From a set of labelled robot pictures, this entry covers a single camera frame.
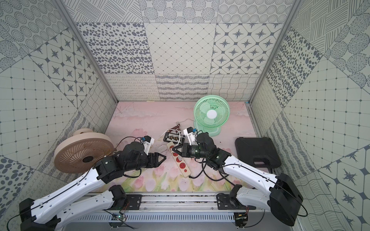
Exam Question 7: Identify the green desk fan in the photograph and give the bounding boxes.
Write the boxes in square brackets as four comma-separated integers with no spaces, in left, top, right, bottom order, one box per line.
[194,95,230,137]

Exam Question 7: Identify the black tool case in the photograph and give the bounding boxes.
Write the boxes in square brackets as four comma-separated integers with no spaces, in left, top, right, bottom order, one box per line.
[235,137,281,169]

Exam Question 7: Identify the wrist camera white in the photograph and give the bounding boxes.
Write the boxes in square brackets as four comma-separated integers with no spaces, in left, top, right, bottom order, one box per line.
[183,127,197,145]
[142,136,155,155]

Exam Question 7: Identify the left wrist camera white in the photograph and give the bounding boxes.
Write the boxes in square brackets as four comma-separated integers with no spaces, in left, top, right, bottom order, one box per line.
[142,136,155,155]

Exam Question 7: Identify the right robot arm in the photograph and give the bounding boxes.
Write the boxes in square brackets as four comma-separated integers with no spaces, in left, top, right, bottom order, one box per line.
[170,132,304,227]

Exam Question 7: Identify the cream power strip red sockets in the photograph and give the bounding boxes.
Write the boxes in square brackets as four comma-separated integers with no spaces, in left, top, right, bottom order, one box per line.
[167,142,191,178]

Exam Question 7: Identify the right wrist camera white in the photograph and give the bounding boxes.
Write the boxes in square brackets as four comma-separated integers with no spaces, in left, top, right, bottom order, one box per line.
[183,127,197,145]

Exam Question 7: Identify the aluminium mounting rail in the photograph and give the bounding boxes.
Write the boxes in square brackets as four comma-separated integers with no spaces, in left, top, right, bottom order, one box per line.
[59,192,298,213]

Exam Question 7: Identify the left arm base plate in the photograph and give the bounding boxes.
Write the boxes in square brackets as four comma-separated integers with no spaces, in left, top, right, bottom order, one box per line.
[110,194,143,210]

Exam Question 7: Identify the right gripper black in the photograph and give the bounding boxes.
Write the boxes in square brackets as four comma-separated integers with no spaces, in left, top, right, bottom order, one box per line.
[172,142,209,159]

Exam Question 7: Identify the dark red clamp tool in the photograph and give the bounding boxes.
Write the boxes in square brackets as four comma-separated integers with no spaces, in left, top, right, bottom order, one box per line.
[170,123,181,134]

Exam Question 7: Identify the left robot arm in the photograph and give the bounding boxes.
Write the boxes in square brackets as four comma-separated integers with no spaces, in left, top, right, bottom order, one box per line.
[19,141,166,231]

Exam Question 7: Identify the black power strip cable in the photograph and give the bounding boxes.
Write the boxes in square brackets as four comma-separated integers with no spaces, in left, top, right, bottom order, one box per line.
[189,158,241,185]

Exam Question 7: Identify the beige desk fan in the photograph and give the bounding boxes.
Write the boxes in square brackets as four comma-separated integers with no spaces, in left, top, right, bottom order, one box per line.
[54,128,114,173]

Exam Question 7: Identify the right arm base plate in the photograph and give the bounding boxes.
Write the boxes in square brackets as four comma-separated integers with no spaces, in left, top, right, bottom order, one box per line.
[216,193,247,210]

